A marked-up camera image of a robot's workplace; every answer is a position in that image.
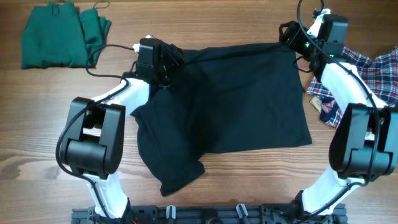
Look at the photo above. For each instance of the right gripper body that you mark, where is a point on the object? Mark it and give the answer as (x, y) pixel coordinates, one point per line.
(288, 34)

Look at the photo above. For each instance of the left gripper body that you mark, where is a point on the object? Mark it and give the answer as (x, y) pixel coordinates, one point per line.
(168, 63)

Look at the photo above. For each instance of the black polo shirt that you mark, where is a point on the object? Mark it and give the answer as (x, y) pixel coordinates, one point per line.
(224, 99)

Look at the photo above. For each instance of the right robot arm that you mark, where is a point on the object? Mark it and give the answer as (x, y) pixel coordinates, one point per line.
(364, 146)

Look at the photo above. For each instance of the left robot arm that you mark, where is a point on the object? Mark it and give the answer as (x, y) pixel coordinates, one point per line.
(90, 146)

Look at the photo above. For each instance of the brown paper tag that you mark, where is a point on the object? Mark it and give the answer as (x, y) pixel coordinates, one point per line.
(317, 103)

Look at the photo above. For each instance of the red blue plaid shirt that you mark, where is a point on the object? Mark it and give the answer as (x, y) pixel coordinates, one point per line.
(380, 75)

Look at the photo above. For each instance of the folded green garment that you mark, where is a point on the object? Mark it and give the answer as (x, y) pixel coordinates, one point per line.
(59, 35)

